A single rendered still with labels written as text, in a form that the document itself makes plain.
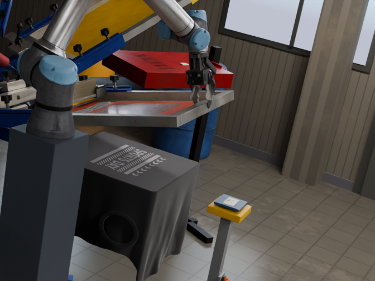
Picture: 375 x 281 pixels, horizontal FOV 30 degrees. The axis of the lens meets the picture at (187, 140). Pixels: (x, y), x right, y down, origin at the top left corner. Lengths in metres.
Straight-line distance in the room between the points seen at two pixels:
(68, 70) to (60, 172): 0.32
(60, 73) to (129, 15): 1.62
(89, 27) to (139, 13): 0.28
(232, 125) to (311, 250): 1.91
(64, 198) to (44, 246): 0.16
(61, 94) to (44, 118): 0.09
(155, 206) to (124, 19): 1.37
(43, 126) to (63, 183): 0.20
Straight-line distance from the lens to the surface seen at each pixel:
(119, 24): 3.68
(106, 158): 2.82
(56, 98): 2.18
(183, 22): 2.36
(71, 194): 2.33
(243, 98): 6.18
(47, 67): 2.17
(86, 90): 3.00
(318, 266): 4.53
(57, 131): 2.20
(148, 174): 2.73
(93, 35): 3.67
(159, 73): 3.74
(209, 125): 5.80
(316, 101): 5.72
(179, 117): 2.40
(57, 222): 2.32
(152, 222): 2.66
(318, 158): 5.81
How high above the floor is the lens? 1.94
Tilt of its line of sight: 18 degrees down
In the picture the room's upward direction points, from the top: 11 degrees clockwise
